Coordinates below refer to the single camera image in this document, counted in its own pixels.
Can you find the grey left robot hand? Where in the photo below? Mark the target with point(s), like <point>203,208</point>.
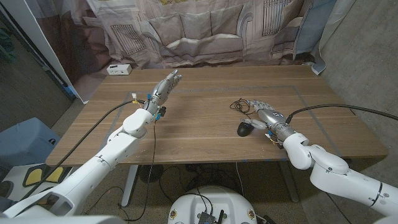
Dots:
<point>161,93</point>

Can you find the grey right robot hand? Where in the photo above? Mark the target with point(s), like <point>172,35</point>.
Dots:
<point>273,119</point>

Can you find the black computer mouse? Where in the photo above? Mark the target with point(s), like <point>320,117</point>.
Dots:
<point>244,130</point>

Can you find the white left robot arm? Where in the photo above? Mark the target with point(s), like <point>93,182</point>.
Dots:
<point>93,168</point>

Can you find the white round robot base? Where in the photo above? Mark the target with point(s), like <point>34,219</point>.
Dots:
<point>192,205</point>

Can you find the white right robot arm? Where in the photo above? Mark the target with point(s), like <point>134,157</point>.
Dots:
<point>332,174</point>

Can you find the white power strip box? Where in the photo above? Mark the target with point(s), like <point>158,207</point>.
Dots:
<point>119,69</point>

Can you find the grey table leg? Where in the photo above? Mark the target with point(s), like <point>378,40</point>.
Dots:
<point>289,183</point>

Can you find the round black floor fan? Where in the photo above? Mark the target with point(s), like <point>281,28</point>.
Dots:
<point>146,174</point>

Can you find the white table leg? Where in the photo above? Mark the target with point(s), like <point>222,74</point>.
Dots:
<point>129,186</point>

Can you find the blue cloth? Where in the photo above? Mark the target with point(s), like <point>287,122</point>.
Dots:
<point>311,28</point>

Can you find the white cloth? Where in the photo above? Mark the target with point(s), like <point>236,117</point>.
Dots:
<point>332,18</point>

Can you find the white partition board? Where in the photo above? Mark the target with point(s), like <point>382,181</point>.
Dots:
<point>40,40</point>

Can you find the blue-grey plastic bin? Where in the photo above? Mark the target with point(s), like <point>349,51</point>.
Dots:
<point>25,143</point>

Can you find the white base with yellow pads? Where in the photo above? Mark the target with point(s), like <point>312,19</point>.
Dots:
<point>34,175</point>

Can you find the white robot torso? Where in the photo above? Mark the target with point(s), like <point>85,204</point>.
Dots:
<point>62,220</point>

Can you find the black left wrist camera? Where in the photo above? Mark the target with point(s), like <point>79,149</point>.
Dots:
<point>161,111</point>

